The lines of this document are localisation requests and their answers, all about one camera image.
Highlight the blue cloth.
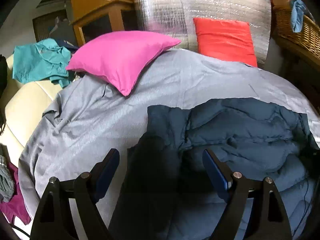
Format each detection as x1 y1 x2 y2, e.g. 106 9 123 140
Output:
290 0 307 33

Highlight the black garment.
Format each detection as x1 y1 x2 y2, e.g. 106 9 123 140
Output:
0 55 8 98

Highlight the magenta cloth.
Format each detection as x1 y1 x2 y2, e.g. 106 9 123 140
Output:
0 161 32 224

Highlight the teal shirt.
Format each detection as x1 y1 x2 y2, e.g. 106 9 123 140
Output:
12 38 73 88

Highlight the cream sofa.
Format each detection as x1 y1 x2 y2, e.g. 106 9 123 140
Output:
0 55 63 180

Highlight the grey knitted sweater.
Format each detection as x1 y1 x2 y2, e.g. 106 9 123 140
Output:
0 155 15 203

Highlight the wooden glass cabinet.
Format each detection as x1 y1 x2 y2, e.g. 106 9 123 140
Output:
70 0 140 46

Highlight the dark blue garment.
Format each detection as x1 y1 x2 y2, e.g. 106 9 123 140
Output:
55 39 78 50

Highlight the silver foil insulation mat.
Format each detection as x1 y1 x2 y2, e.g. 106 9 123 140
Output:
131 0 272 67

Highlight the wicker basket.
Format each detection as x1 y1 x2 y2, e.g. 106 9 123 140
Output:
272 5 320 60

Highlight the wooden lattice door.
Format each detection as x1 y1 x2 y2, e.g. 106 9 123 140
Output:
32 10 73 43

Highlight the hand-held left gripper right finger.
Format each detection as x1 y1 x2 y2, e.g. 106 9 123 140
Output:
202 149 293 240

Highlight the black cable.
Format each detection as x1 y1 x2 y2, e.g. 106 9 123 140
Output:
9 224 32 237

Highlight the pink pillow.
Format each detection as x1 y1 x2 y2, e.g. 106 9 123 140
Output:
65 30 182 97

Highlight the red pillow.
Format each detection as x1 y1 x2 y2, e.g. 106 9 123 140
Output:
193 17 258 67

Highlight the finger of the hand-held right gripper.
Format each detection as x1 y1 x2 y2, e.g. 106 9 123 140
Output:
297 132 320 161

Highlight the grey bed sheet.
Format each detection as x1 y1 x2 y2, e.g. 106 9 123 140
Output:
18 49 320 230

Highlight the navy quilted jacket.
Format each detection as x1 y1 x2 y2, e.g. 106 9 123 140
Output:
109 97 320 240

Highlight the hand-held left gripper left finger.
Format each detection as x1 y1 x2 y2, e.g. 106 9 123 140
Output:
30 148 120 240

